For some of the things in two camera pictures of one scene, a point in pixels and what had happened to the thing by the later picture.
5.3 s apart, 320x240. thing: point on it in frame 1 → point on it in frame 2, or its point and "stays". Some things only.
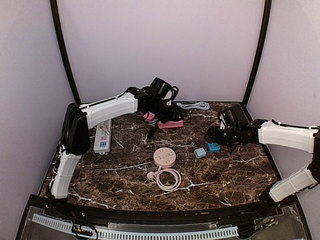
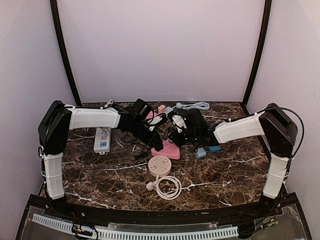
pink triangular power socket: [170, 124] → [169, 150]
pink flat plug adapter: [151, 116] stays
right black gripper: [214, 137] → [175, 139]
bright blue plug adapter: [213, 147] stays
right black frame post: [266, 21] stays
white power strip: [102, 138] stays
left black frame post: [53, 8] stays
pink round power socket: [164, 157] → [159, 165]
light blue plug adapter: [200, 152] stays
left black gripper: [174, 115] → [151, 142]
